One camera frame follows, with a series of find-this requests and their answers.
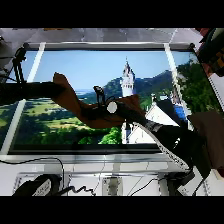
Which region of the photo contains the heap of clothes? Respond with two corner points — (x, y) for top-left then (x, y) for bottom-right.
(194, 27), (224, 78)

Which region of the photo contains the dark brown garment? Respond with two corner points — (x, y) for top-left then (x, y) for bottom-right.
(187, 111), (224, 178)

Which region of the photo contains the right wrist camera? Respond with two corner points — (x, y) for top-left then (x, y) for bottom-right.
(92, 85), (107, 107)

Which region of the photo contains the black cable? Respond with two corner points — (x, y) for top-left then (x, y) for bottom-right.
(61, 185), (98, 197)
(129, 177), (158, 197)
(0, 156), (66, 192)

